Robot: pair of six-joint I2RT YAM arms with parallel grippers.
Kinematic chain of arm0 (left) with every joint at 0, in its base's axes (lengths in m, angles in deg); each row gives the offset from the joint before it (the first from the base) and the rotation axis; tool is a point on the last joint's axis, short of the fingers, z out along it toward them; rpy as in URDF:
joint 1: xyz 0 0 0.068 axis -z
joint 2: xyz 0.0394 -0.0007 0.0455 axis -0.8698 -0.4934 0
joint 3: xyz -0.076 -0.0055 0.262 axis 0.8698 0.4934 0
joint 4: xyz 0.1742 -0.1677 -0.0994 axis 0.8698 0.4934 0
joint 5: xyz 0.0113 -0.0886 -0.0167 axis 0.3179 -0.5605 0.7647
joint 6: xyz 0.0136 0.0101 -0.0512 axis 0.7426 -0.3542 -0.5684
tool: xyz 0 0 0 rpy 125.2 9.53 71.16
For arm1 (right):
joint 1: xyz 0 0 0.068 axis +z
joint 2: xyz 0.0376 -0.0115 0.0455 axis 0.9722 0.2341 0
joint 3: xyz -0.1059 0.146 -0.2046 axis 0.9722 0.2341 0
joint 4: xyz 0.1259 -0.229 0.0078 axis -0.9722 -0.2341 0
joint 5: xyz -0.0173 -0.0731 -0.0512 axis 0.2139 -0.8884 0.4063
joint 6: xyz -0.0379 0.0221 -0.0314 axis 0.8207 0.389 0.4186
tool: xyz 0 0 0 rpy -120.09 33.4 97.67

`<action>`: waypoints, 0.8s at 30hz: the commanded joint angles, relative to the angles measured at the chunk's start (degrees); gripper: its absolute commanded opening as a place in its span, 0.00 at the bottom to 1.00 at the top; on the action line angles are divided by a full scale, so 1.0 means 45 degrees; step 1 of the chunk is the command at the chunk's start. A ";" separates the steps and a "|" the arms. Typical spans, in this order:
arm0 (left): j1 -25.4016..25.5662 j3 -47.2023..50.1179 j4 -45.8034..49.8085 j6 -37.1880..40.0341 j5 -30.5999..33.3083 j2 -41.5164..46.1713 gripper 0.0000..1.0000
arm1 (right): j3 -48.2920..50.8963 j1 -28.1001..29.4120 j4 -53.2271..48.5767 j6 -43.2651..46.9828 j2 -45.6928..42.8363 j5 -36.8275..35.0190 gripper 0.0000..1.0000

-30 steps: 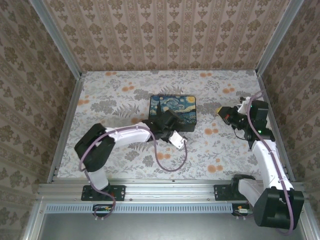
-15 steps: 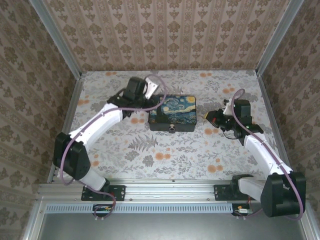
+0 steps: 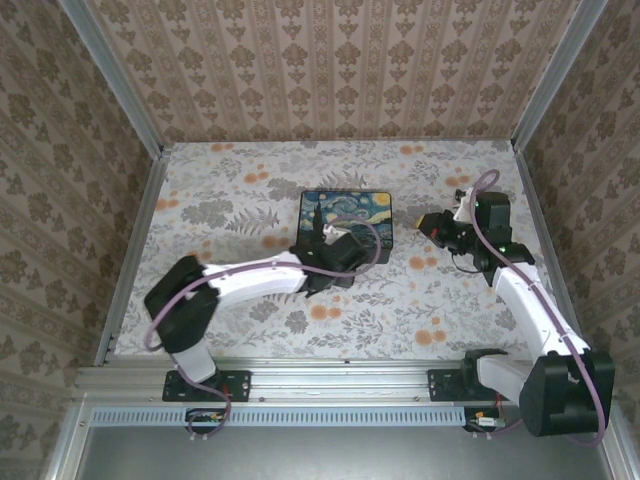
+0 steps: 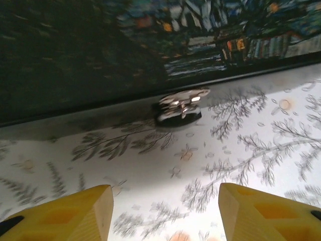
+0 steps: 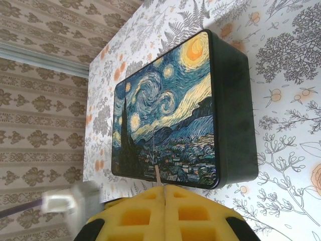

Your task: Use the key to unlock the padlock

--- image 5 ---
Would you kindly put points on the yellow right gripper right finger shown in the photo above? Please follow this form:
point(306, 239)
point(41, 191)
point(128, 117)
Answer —
point(195, 216)

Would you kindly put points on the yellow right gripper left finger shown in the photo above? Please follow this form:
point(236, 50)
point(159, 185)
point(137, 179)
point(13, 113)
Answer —
point(135, 216)

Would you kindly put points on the white plastic connector box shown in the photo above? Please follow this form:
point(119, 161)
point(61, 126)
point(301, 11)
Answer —
point(62, 200)

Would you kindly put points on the black starry night tin box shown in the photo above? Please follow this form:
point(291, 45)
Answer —
point(175, 113)

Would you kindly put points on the grey wall trim strip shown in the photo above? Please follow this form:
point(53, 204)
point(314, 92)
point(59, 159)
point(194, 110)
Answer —
point(42, 59)

